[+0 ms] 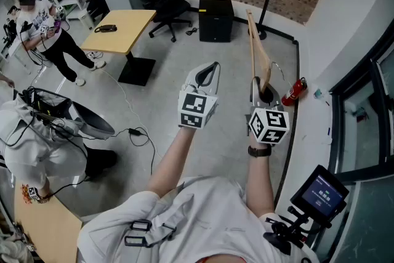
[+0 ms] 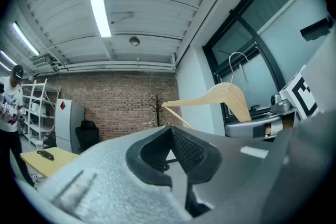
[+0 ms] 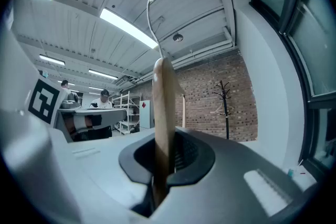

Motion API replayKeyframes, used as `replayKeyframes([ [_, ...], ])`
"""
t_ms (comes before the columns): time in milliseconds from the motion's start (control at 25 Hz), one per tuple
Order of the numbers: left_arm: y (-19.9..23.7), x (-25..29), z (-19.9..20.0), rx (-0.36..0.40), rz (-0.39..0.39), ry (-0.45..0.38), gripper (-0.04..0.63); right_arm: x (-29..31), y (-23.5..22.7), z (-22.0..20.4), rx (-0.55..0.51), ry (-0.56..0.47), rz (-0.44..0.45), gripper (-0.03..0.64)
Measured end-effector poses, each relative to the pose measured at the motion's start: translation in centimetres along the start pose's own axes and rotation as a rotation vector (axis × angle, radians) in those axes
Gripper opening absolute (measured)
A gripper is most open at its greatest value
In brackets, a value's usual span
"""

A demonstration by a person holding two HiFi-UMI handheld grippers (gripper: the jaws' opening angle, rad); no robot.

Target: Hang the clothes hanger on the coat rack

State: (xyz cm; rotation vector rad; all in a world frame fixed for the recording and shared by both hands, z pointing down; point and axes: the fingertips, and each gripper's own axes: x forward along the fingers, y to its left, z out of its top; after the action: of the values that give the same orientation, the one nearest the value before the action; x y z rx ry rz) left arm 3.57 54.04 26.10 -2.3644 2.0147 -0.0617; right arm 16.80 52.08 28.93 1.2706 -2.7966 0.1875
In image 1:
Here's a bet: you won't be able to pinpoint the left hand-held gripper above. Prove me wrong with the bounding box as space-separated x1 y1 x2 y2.
177 61 222 131

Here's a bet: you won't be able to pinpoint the person's left forearm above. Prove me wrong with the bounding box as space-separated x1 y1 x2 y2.
145 125 197 195

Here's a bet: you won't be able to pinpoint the white floor cable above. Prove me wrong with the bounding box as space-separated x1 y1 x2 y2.
100 68 163 160

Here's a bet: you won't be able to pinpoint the black cabinet box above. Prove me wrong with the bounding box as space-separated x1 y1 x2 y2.
198 0 234 43

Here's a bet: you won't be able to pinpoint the black power adapter cable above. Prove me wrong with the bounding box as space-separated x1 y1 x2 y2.
82 127 155 177

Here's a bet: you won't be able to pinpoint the wooden table with black base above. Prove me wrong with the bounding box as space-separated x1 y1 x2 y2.
80 9 158 87

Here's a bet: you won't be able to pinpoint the light wooden table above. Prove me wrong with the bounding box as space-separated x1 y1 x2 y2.
13 183 84 263

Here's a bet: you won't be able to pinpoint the black desk phone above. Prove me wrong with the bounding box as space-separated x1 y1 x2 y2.
94 23 118 34

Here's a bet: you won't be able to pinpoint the black monitor with screen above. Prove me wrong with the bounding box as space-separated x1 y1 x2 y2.
290 164 350 222

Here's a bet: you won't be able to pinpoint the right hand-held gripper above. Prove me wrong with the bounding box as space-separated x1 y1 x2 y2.
244 76 291 144

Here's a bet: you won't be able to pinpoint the dark framed glass door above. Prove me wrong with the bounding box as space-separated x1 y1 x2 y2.
307 24 394 256

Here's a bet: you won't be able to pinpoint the grey open backpack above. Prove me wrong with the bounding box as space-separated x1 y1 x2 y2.
18 86 115 140

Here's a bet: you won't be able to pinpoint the black harness straps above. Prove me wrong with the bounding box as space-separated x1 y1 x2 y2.
124 219 179 249

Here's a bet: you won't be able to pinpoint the person's white shirt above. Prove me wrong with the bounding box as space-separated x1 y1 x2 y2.
76 175 321 263

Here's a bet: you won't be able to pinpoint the red fire extinguisher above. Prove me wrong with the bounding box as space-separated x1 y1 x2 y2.
281 76 309 107

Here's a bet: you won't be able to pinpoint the person's right forearm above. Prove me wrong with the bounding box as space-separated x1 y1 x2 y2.
244 137 276 217

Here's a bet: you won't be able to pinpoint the wooden hanger with metal hook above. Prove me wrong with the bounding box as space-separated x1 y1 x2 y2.
245 9 286 94

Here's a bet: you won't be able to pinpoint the brown wrist strap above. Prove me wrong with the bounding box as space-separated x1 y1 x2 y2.
247 144 273 159

